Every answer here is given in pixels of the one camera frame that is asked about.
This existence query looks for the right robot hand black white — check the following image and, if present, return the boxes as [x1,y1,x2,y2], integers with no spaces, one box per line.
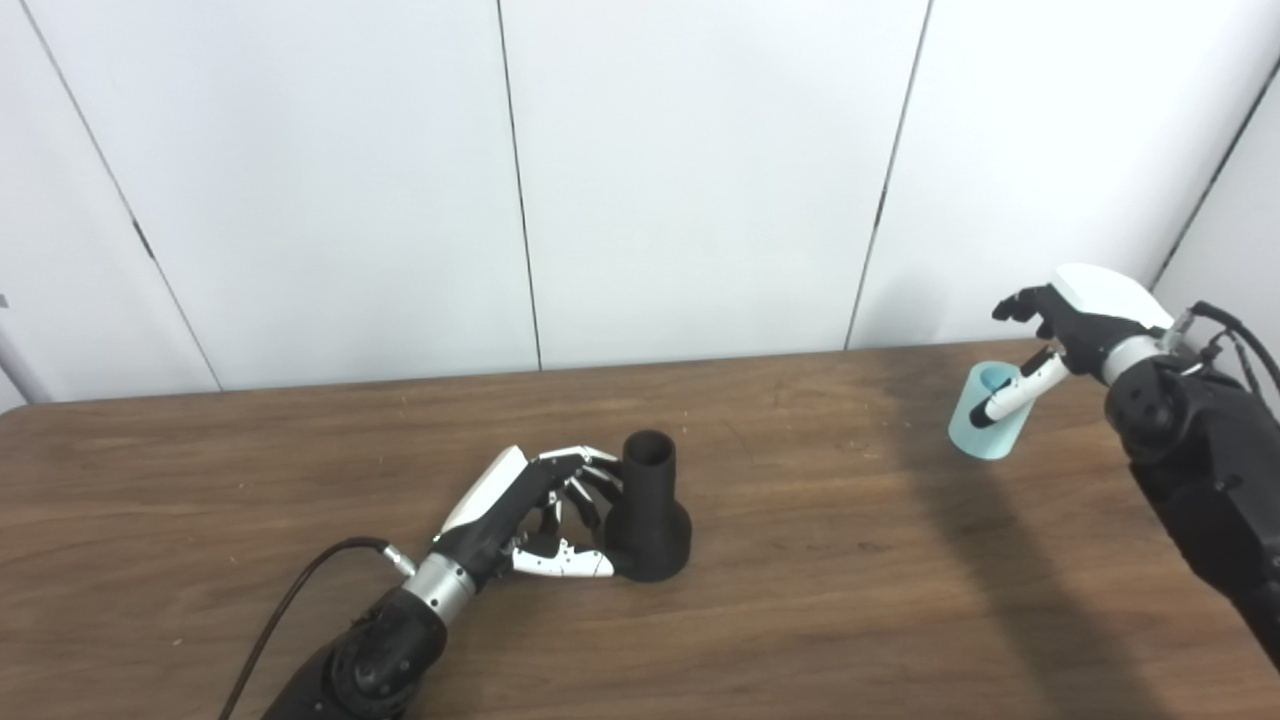
[968,263,1176,431]

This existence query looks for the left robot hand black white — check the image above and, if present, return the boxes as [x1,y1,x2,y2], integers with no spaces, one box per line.
[432,445,627,591]

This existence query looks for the black nozzle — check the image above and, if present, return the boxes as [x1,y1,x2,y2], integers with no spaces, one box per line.
[600,430,693,583]

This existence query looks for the light-blue hose piece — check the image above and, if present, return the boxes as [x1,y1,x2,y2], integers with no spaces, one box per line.
[948,362,1042,461]

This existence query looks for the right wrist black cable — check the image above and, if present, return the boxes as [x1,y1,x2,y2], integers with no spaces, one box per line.
[1165,300,1280,401]

